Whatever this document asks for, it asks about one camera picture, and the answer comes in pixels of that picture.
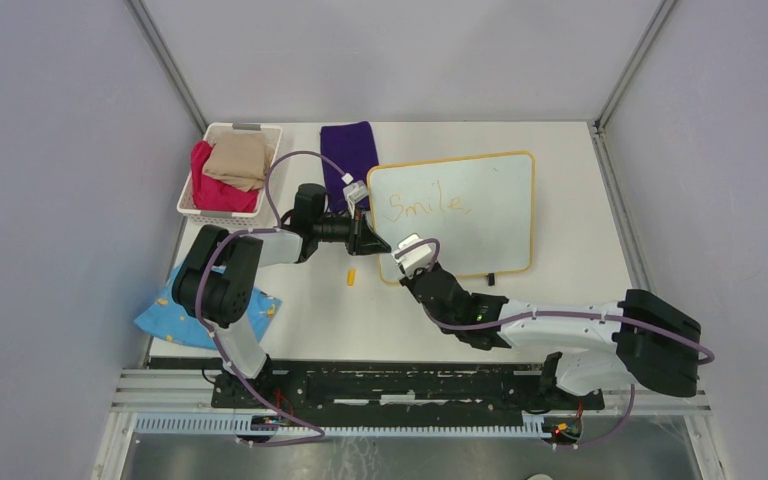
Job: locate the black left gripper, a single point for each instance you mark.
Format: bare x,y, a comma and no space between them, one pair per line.
362,240

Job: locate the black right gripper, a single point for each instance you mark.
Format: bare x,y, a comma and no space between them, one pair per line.
409,282

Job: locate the yellow framed whiteboard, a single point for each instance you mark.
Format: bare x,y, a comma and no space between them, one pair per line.
480,208

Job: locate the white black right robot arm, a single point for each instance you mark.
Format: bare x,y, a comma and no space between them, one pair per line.
640,340

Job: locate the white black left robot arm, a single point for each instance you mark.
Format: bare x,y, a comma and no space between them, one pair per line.
215,282

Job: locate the purple folded cloth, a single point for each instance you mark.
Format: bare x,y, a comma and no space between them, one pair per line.
351,147

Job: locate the beige cloth in basket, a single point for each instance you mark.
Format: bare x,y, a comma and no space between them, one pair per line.
240,160

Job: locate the red cloth in basket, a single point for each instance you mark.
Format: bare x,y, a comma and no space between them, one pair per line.
214,195

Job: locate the blue patterned cloth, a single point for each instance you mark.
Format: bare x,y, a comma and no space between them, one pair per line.
166,320

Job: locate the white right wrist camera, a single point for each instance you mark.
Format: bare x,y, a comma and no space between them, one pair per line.
415,253

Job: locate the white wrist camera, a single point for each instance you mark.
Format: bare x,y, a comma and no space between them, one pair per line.
415,253
354,193

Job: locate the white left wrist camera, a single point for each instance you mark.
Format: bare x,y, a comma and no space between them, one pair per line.
354,193

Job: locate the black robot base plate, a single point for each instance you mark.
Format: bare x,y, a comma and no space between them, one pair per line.
415,394

